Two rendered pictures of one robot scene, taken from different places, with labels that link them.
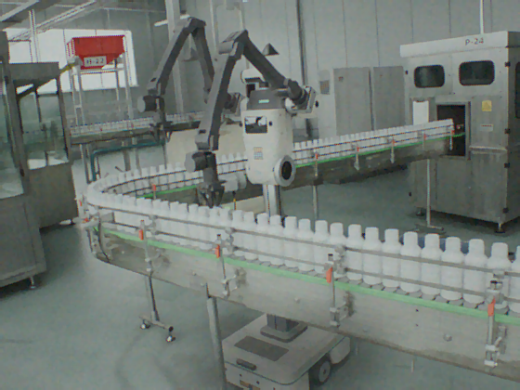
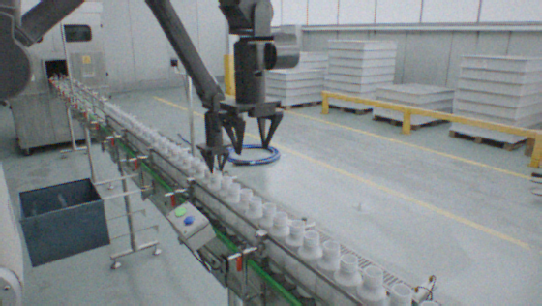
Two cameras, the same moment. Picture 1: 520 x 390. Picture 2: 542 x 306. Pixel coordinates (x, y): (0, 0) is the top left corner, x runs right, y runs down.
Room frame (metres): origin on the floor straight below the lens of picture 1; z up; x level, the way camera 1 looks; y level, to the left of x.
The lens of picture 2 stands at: (2.71, 0.62, 1.61)
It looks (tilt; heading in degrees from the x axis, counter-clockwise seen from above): 18 degrees down; 193
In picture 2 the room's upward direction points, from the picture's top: straight up
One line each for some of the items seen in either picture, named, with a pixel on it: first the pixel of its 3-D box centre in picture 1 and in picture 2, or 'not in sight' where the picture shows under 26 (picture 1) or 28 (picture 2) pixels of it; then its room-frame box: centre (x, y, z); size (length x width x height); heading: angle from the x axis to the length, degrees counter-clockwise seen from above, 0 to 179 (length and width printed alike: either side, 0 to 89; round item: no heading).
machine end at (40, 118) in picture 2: not in sight; (54, 75); (-1.93, -4.05, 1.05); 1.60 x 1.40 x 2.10; 50
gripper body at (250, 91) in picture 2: (160, 117); (250, 90); (2.09, 0.43, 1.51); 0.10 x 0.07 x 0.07; 140
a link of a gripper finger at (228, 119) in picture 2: (164, 133); (243, 129); (2.10, 0.42, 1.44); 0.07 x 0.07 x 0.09; 50
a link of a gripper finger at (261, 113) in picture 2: (158, 134); (258, 126); (2.07, 0.44, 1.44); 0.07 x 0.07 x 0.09; 50
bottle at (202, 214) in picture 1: (204, 227); (226, 201); (1.72, 0.23, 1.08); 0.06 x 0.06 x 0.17
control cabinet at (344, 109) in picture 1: (344, 123); not in sight; (7.78, -1.50, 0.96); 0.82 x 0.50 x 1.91; 122
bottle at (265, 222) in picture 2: (166, 221); (269, 231); (1.87, 0.41, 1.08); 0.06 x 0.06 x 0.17
